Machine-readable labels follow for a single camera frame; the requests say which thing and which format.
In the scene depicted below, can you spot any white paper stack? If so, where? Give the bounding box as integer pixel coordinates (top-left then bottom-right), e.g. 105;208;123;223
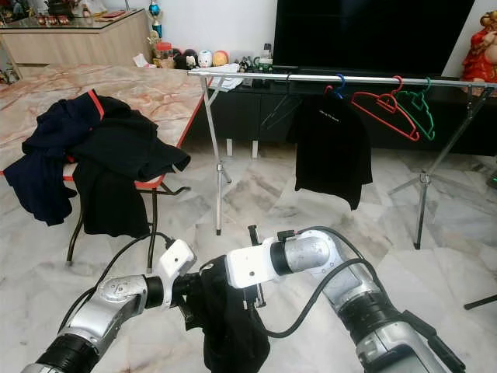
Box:
202;64;242;92

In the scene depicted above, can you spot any black printed T-shirt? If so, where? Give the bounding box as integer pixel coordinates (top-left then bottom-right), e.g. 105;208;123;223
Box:
287;92;374;211

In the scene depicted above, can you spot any navy shirt with red collar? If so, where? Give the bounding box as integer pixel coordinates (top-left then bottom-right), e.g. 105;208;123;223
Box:
4;89;106;226

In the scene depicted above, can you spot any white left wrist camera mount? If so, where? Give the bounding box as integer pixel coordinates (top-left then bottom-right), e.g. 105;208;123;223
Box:
154;239;196;290

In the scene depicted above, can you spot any black garment with small logo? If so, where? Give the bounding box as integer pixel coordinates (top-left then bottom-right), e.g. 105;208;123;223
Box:
190;255;271;373

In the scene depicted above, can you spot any black mouse plush toy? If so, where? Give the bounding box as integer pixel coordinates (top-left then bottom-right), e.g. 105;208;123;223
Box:
172;48;196;71

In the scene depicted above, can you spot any black slim rod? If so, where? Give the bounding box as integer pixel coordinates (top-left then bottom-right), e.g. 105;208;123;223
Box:
464;294;497;310

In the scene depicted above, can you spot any marble table with red edge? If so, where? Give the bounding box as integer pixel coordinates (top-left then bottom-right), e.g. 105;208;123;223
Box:
0;64;207;187

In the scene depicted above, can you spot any green clothes hanger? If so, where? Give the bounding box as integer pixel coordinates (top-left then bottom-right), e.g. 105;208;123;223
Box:
396;78;437;142

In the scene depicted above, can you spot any black hooded jacket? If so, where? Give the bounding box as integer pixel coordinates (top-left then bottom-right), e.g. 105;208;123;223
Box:
74;95;193;238

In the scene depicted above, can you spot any blue clothes hanger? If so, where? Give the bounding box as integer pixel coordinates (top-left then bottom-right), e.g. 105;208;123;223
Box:
332;73;349;99

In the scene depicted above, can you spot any blue and gold trophy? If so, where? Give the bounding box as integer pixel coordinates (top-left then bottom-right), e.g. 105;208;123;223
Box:
148;0;162;41

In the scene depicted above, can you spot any dark slim clothes hanger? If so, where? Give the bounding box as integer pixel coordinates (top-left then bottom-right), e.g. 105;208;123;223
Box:
260;71;300;133

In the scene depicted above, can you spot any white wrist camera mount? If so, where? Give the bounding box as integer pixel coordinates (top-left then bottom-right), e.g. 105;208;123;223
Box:
154;239;196;290
225;239;274;290

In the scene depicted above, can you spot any jar with red lid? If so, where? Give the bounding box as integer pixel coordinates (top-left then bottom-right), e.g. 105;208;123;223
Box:
154;41;174;69

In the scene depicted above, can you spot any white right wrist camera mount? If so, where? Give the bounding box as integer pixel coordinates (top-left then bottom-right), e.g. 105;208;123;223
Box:
225;239;274;290

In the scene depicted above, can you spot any red clothes hanger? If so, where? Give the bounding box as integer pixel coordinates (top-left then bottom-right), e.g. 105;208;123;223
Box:
349;75;422;142

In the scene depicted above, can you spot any light wooden sideboard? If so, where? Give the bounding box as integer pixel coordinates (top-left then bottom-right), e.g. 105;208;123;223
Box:
0;9;152;75

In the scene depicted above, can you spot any black TV console cabinet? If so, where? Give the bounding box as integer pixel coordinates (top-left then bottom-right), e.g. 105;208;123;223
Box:
182;64;497;156

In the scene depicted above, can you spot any red laughing Buddha statue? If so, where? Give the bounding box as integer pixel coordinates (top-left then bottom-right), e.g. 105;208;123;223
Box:
462;9;497;82

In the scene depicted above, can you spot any small green white bottle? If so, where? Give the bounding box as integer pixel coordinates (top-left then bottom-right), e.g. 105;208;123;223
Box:
258;43;274;72

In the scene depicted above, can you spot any black flat television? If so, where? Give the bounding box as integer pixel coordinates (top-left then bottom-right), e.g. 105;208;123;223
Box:
273;0;476;76

